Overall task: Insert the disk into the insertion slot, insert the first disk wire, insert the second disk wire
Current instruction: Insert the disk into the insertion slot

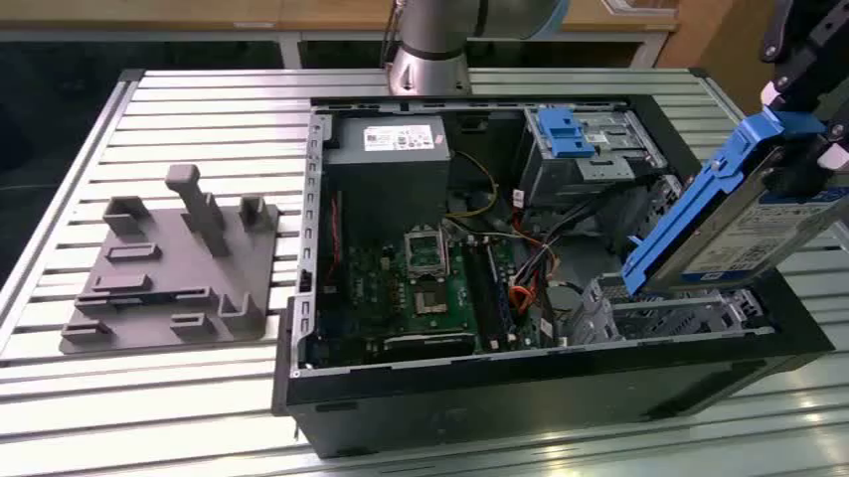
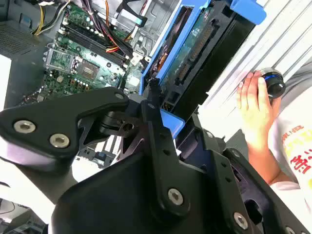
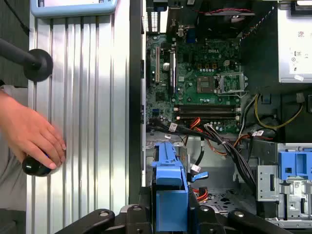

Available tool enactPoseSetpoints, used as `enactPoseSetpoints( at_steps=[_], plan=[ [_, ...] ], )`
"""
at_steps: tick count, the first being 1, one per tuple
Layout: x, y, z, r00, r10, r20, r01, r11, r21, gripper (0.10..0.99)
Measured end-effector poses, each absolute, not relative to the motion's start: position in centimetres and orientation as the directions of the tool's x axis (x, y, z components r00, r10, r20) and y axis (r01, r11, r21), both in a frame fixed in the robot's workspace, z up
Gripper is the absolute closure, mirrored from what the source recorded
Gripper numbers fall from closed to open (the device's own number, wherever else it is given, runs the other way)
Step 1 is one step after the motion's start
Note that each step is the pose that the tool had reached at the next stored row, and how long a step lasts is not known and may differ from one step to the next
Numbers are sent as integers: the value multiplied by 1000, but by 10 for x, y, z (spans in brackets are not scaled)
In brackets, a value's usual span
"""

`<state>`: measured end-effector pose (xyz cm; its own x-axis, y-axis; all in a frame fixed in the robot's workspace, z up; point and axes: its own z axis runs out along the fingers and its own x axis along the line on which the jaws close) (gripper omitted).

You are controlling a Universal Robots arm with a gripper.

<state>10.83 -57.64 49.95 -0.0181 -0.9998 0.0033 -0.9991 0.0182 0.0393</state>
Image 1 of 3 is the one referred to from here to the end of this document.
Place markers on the green motherboard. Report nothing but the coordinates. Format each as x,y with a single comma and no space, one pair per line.
371,278

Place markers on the round grey speaker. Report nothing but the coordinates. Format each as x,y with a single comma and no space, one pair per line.
564,300

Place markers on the grey power supply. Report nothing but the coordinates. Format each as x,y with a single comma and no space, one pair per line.
385,184

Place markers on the hard disk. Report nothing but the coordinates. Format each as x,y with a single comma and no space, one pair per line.
749,233

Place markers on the CPU socket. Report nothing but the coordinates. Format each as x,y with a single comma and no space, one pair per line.
431,300

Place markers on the black PC case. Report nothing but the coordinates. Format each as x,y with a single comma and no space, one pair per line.
465,407

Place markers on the blue plastic latch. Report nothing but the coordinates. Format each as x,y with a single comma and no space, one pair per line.
564,134

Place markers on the grey parts rack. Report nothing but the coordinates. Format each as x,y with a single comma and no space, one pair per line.
172,278

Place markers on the metal drive cage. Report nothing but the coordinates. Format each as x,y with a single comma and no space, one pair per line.
610,171

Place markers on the wooden desk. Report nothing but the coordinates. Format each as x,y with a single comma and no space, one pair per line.
199,12

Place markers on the black RAM slot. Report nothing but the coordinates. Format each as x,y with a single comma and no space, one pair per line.
481,293
489,293
498,292
506,292

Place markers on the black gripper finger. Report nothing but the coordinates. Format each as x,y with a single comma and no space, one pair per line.
792,84
809,174

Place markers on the metal disk bay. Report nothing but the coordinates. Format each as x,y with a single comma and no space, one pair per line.
597,318

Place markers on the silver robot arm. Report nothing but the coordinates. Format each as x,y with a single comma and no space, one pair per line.
431,49

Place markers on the black graphics card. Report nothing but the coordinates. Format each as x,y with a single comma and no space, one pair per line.
425,343

